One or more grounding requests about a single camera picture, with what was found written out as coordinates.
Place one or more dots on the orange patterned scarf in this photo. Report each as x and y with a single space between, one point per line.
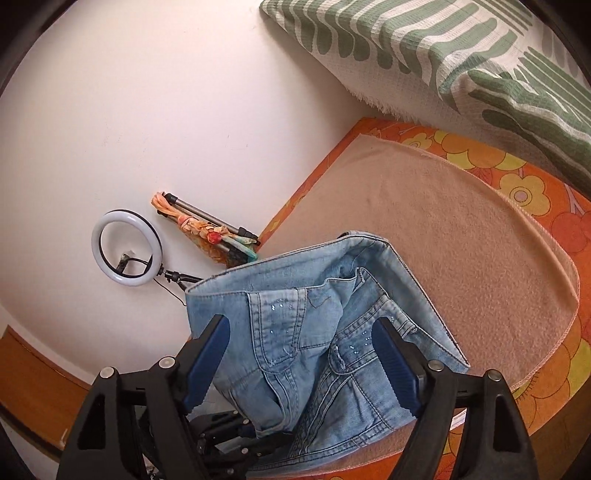
203 235

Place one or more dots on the pink fleece blanket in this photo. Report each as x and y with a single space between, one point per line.
504 286

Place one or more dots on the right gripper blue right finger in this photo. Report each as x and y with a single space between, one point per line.
404 365

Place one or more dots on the orange floral bed sheet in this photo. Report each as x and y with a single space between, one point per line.
563 212

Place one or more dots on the light blue denim pants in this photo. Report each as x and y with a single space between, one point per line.
300 357

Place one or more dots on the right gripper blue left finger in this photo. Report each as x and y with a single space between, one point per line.
201 359

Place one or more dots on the green white patterned pillow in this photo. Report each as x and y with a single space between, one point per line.
493 71

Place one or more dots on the wooden door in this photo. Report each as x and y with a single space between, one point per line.
39 398

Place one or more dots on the white ring light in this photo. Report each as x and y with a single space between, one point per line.
126 248

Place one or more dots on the small black tripod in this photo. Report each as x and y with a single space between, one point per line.
181 279

